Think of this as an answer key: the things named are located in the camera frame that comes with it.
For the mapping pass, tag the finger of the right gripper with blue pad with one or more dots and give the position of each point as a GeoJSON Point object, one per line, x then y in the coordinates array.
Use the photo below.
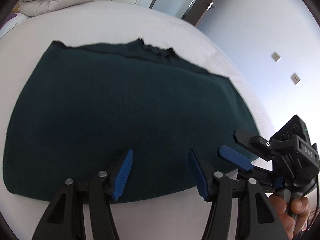
{"type": "Point", "coordinates": [231, 156]}
{"type": "Point", "coordinates": [253, 143]}

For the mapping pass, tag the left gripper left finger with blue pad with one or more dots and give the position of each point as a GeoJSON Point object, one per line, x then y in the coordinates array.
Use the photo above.
{"type": "Point", "coordinates": [120, 174]}

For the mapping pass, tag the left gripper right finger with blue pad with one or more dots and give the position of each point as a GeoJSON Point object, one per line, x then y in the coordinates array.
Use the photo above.
{"type": "Point", "coordinates": [202, 173]}

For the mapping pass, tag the dark green knit sweater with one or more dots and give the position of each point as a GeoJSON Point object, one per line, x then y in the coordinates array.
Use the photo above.
{"type": "Point", "coordinates": [82, 107]}

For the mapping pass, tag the white bed mattress sheet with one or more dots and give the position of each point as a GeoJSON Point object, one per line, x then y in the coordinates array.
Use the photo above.
{"type": "Point", "coordinates": [182, 215]}

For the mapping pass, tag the purple patterned pillow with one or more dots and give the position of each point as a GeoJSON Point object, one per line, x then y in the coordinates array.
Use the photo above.
{"type": "Point", "coordinates": [10, 16]}

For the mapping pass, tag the lower beige wall socket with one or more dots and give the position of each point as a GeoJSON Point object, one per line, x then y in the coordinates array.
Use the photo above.
{"type": "Point", "coordinates": [295, 78]}

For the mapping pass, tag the upper beige wall switch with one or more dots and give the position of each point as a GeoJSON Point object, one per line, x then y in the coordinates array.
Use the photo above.
{"type": "Point", "coordinates": [275, 56]}

